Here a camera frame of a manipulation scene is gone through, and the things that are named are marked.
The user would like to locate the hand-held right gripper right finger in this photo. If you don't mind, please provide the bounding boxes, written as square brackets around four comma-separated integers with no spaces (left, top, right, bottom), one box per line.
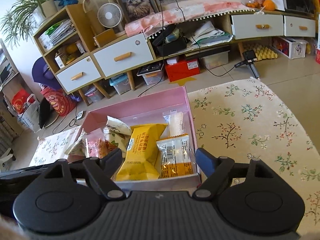
[193,148,275,198]

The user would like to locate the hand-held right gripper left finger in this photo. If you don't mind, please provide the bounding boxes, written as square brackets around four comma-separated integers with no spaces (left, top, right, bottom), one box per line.
[44,148,126,200]

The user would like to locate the pink nougat packet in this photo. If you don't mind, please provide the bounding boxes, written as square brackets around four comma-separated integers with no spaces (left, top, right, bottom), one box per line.
[87,137,111,158]

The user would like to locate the white nut snack packet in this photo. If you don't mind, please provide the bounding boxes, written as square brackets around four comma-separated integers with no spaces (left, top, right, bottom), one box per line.
[103,115,133,153]

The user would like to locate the yellow packet white label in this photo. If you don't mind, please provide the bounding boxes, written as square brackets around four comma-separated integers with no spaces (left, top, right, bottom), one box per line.
[116,123,168,182]

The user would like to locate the orange white snack packet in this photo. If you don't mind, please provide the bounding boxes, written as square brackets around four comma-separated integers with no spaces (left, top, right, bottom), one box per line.
[156,134,195,180]

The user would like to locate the white green packet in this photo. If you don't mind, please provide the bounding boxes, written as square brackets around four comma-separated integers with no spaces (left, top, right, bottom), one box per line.
[64,129,87,156]

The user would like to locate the clear plastic cracker packet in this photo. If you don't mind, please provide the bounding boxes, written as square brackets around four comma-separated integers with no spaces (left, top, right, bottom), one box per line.
[162,111,186,137]

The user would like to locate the pink cardboard box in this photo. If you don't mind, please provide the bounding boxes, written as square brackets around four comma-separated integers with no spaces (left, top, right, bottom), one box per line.
[65,85,202,188]

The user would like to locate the floral tablecloth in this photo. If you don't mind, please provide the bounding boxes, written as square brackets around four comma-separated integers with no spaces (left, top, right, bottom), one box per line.
[29,78,320,233]

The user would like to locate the clear storage bin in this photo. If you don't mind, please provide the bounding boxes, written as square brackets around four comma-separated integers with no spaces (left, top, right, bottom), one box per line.
[199,49,230,70]
[84,83,106,103]
[137,64,166,86]

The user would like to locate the white paper bag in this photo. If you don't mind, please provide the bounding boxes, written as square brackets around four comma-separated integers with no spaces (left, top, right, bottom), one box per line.
[11,88,41,133]

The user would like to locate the blue lid storage bin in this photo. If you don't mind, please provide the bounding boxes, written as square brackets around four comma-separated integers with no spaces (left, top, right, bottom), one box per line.
[109,73,132,96]

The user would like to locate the red round bag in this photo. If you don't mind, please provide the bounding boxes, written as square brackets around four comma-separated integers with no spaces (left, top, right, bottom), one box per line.
[41,87,77,117]

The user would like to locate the red cardboard box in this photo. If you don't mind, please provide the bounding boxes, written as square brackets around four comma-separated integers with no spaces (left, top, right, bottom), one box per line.
[164,58,201,82]

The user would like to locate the wooden bookshelf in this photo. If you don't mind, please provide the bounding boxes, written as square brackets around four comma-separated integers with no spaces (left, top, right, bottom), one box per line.
[0,39,21,94]

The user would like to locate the small white box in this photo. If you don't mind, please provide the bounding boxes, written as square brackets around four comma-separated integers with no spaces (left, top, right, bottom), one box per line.
[54,52,67,70]

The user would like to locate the yellow egg tray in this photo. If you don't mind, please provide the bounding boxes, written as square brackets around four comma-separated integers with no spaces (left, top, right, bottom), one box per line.
[243,43,278,61]

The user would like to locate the brown cardboard box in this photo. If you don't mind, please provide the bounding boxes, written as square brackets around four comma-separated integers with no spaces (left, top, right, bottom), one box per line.
[93,28,116,48]

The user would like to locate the black case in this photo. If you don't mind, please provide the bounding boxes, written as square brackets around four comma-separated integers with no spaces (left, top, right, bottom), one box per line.
[151,24,191,57]

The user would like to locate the pile of papers and cloth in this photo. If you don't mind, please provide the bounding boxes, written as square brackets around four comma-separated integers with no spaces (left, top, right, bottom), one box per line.
[189,21,233,47]

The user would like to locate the stack of papers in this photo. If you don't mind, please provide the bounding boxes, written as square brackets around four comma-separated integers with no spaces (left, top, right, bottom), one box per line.
[38,18,77,51]

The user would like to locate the white printed toy box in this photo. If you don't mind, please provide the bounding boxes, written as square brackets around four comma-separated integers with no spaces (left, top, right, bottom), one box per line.
[272,36,308,60]

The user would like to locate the wooden cabinet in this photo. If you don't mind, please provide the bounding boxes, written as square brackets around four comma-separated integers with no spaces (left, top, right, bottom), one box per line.
[33,4,317,107]

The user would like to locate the white desk fan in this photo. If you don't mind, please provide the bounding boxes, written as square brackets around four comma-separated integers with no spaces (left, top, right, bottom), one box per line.
[97,3,126,33]

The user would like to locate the pink floral cloth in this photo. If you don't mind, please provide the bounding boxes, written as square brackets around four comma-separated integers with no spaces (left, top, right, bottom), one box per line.
[124,1,256,38]

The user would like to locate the white round mesh fan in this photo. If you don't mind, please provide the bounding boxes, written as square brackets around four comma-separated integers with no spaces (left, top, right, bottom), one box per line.
[82,0,110,15]

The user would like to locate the framed cat picture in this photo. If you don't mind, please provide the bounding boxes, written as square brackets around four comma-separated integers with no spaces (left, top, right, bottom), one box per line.
[108,0,160,23]

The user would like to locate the orange fruit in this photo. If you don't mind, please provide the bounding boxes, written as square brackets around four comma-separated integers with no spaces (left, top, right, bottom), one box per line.
[261,0,276,11]

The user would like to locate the black floor cable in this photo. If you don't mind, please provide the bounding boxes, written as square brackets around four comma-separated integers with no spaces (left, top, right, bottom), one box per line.
[52,114,83,136]

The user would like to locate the black power cable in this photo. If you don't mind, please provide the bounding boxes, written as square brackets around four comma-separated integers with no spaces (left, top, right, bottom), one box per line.
[172,0,241,77]

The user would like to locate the white drawer wooden handle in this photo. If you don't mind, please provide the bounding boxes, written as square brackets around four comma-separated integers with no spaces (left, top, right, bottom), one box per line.
[230,14,286,40]
[93,33,154,78]
[283,15,316,38]
[55,58,102,92]

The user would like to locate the black camera on handle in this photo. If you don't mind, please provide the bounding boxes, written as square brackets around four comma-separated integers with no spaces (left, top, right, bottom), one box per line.
[234,50,261,79]

